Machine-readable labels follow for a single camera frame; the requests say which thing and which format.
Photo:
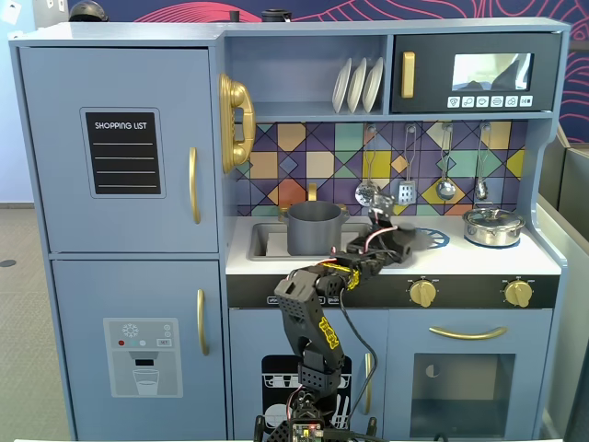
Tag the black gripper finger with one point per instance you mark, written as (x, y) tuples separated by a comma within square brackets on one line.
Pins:
[(402, 243)]

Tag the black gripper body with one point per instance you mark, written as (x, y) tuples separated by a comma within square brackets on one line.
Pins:
[(399, 240)]

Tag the gray lid with knob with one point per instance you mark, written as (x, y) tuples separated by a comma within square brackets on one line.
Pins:
[(422, 241)]

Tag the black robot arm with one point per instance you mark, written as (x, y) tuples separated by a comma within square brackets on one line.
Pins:
[(308, 317)]

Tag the red and black robot base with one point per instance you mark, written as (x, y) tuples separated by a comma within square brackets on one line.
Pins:
[(313, 423)]

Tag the steel pot with lid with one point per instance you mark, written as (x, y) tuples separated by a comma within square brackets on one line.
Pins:
[(492, 225)]

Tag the metal slotted spatula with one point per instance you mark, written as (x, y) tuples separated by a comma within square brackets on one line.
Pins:
[(407, 193)]

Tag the gold stove knob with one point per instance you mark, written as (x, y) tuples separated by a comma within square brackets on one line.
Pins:
[(423, 294), (518, 294)]

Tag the metal skimmer utensil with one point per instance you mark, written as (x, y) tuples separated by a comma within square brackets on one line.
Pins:
[(366, 193)]

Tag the gray pot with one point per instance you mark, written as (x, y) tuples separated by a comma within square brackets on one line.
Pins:
[(313, 230)]

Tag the metal ladle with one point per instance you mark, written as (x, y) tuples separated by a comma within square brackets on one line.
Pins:
[(445, 189)]

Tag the gold toy faucet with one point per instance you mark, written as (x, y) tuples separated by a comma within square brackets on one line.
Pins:
[(313, 191)]

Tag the small metal spoon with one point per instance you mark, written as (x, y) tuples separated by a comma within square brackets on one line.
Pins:
[(481, 188)]

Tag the gray sink basin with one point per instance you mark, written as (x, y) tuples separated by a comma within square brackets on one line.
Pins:
[(269, 246)]

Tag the colourful tile backsplash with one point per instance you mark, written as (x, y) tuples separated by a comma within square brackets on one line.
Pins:
[(322, 156)]

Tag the blue dishwasher door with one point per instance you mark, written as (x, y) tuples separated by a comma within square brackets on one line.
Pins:
[(248, 336)]

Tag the white toy plate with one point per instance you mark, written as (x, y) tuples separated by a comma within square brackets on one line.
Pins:
[(341, 87), (357, 87), (373, 85)]

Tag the black toy microwave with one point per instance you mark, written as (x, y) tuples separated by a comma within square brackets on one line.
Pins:
[(428, 73)]

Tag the blue oven door with window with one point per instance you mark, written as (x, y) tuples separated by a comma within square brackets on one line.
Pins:
[(529, 368)]

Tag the gold toy phone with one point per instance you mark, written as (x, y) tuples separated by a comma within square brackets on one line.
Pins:
[(234, 124)]

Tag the blue toy kitchen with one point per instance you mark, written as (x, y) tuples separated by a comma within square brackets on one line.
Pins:
[(138, 285)]

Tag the gray water dispenser sticker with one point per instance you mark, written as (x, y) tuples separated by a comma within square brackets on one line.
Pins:
[(142, 359)]

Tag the black shopping list board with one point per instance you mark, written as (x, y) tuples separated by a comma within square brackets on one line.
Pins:
[(123, 154)]

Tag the blue fridge door with dispenser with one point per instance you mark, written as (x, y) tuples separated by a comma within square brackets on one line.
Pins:
[(83, 294)]

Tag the blue fridge door with list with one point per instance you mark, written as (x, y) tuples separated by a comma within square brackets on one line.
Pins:
[(55, 147)]

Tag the black helmet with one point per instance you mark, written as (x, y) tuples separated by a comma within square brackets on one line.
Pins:
[(87, 11)]

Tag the small wrist camera board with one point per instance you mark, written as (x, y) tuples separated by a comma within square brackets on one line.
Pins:
[(383, 203)]

